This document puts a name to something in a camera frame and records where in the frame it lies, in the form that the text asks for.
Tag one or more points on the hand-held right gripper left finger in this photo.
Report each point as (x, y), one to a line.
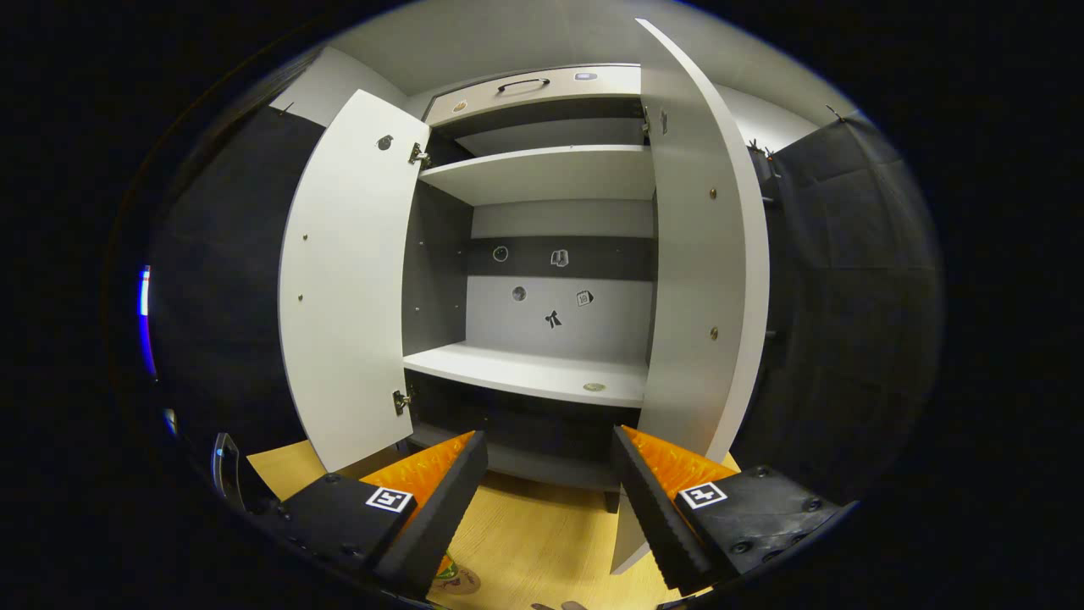
(445, 517)

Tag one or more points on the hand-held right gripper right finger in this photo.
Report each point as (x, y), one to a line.
(656, 517)

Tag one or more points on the green label plastic bottle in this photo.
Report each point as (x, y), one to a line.
(447, 568)

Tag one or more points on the round beige coaster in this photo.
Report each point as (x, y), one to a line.
(466, 584)

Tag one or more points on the cabinet door with heart sticker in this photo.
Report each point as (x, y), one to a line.
(351, 280)

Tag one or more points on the cabinet door with square stickers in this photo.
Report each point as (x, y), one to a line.
(699, 280)

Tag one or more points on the white and grey cabinet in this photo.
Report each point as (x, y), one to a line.
(550, 246)

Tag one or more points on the metal door hinge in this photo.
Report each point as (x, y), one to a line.
(417, 155)
(400, 402)
(646, 120)

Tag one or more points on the white cabinet shelf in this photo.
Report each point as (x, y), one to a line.
(550, 174)

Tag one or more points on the beige cabinet drawer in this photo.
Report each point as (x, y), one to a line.
(542, 93)

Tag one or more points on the black backdrop cloth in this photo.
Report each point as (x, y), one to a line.
(220, 280)
(847, 296)

